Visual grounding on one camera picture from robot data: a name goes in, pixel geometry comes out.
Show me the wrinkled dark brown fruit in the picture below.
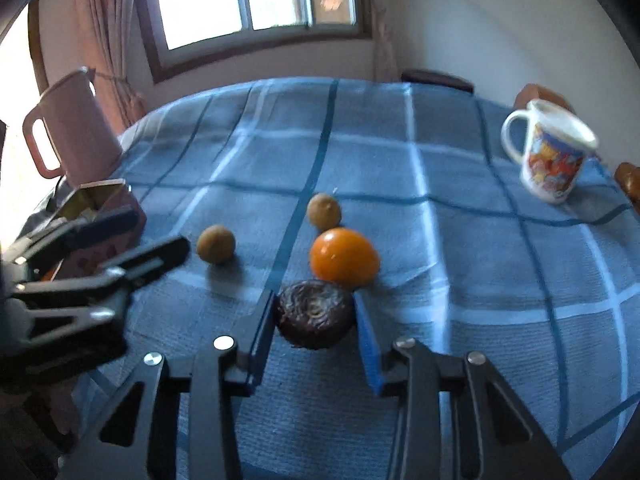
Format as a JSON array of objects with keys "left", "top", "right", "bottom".
[{"left": 276, "top": 281, "right": 357, "bottom": 351}]

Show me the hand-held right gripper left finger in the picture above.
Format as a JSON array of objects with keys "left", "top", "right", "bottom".
[{"left": 60, "top": 290, "right": 277, "bottom": 480}]

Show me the sliding glass window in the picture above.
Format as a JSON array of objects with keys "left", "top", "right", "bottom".
[{"left": 137, "top": 0, "right": 373, "bottom": 83}]

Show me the small tan round fruit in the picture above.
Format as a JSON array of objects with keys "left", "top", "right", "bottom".
[
  {"left": 196, "top": 225, "right": 237, "bottom": 264},
  {"left": 306, "top": 193, "right": 343, "bottom": 231}
]

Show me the small orange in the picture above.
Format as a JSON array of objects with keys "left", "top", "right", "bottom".
[{"left": 309, "top": 227, "right": 381, "bottom": 291}]

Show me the white printed mug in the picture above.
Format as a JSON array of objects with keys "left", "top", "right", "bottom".
[{"left": 501, "top": 100, "right": 600, "bottom": 205}]

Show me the pink curtain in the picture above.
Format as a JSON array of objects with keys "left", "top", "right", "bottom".
[
  {"left": 75, "top": 0, "right": 151, "bottom": 133},
  {"left": 365, "top": 5, "right": 401, "bottom": 83}
]

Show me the pink electric kettle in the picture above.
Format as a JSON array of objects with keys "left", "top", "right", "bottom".
[{"left": 22, "top": 66, "right": 125, "bottom": 188}]

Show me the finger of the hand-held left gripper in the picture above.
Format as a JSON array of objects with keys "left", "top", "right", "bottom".
[
  {"left": 2, "top": 206, "right": 142, "bottom": 273},
  {"left": 14, "top": 235, "right": 192, "bottom": 343}
]

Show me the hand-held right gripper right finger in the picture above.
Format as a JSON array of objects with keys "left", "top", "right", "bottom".
[{"left": 355, "top": 293, "right": 572, "bottom": 480}]

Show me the dark round stool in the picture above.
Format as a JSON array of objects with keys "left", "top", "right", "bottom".
[{"left": 401, "top": 69, "right": 475, "bottom": 95}]

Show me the blue checked tablecloth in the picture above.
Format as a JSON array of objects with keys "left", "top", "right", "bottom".
[{"left": 30, "top": 77, "right": 640, "bottom": 480}]

